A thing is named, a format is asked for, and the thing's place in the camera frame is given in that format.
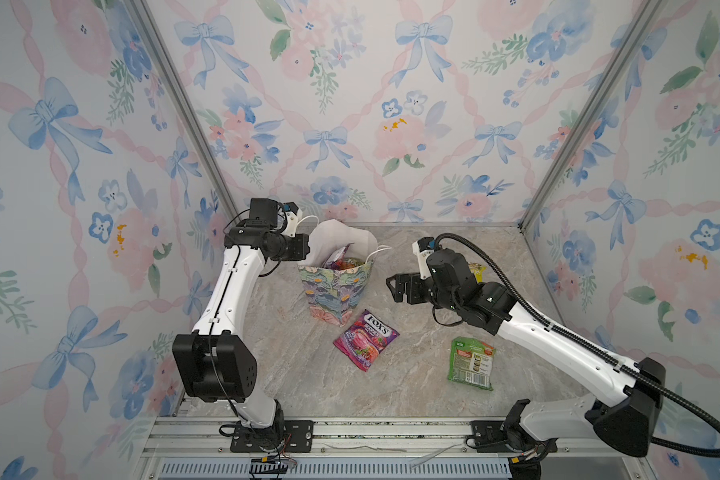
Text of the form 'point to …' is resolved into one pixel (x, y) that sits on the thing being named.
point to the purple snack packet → (337, 260)
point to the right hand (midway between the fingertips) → (398, 275)
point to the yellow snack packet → (477, 270)
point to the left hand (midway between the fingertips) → (308, 245)
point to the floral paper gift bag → (334, 294)
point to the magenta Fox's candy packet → (364, 339)
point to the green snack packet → (472, 362)
